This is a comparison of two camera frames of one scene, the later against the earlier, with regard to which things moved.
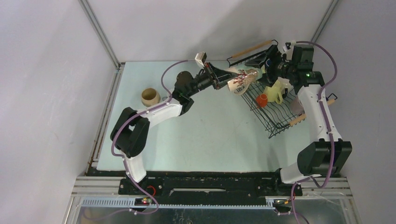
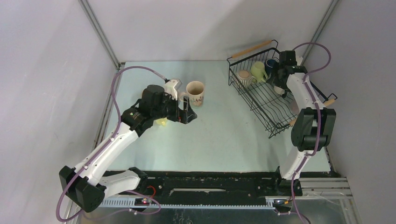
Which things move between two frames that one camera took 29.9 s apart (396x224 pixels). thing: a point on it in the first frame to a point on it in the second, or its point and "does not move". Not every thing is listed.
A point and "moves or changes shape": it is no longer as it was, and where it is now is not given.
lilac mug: x=296 y=106 does not move
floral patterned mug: x=240 y=84 moves or changes shape
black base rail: x=210 y=186 does not move
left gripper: x=214 y=81 to x=185 y=116
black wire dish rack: x=272 y=105 does not move
